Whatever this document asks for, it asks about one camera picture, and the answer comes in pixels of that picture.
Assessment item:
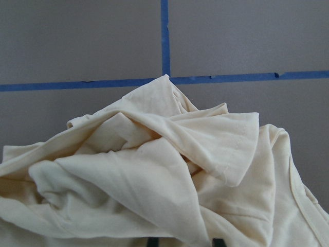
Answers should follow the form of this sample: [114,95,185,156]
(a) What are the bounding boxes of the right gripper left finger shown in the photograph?
[146,237,159,247]

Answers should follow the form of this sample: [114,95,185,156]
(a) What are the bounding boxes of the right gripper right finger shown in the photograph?
[212,238,225,247]

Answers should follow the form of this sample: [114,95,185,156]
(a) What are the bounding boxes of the cream long sleeve shirt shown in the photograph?
[1,75,328,246]

